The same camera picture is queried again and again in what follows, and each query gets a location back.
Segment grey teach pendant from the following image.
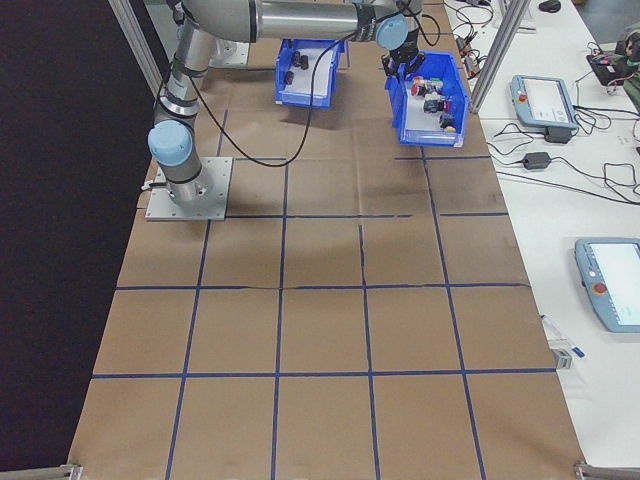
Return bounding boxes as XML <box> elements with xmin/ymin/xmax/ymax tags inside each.
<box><xmin>509</xmin><ymin>74</ymin><xmax>581</xmax><ymax>136</ymax></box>
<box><xmin>573</xmin><ymin>237</ymin><xmax>640</xmax><ymax>334</ymax></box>

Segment white side desk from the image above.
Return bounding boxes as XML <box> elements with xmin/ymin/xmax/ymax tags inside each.
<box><xmin>442</xmin><ymin>0</ymin><xmax>640</xmax><ymax>480</ymax></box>

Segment aluminium profile bar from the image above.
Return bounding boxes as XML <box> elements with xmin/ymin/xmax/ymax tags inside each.
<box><xmin>0</xmin><ymin>463</ymin><xmax>84</xmax><ymax>480</ymax></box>
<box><xmin>572</xmin><ymin>459</ymin><xmax>640</xmax><ymax>480</ymax></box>

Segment black objects in bin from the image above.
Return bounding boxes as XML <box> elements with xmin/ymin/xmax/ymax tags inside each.
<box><xmin>282</xmin><ymin>47</ymin><xmax>336</xmax><ymax>96</ymax></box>

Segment aluminium camera post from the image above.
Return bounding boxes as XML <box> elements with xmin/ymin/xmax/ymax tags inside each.
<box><xmin>468</xmin><ymin>0</ymin><xmax>534</xmax><ymax>115</ymax></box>

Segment blue bin with batteries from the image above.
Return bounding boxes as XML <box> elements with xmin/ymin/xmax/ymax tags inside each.
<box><xmin>273</xmin><ymin>38</ymin><xmax>351</xmax><ymax>109</ymax></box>

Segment black circuit board with wires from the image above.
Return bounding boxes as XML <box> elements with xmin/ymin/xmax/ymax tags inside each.
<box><xmin>585</xmin><ymin>52</ymin><xmax>640</xmax><ymax>89</ymax></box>

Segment clear plastic piece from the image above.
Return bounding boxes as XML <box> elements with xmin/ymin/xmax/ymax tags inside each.
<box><xmin>542</xmin><ymin>314</ymin><xmax>566</xmax><ymax>346</ymax></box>

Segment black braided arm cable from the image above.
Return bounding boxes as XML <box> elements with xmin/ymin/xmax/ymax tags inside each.
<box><xmin>149</xmin><ymin>0</ymin><xmax>442</xmax><ymax>166</ymax></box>

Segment blue bin with push buttons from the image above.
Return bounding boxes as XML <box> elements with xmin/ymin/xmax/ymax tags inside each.
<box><xmin>383</xmin><ymin>49</ymin><xmax>471</xmax><ymax>150</ymax></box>

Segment aluminium frame post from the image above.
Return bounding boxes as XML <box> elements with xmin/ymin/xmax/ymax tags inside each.
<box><xmin>108</xmin><ymin>0</ymin><xmax>166</xmax><ymax>99</ymax></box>

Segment white square base plate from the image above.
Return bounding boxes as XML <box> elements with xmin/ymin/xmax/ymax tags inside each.
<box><xmin>207</xmin><ymin>38</ymin><xmax>250</xmax><ymax>69</ymax></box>
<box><xmin>144</xmin><ymin>156</ymin><xmax>235</xmax><ymax>222</ymax></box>

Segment black frame cover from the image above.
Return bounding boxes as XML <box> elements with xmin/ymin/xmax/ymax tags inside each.
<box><xmin>0</xmin><ymin>0</ymin><xmax>174</xmax><ymax>471</ymax></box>

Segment black desk cable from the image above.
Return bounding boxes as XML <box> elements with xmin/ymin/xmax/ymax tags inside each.
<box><xmin>487</xmin><ymin>122</ymin><xmax>534</xmax><ymax>166</ymax></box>
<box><xmin>493</xmin><ymin>169</ymin><xmax>640</xmax><ymax>206</ymax></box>

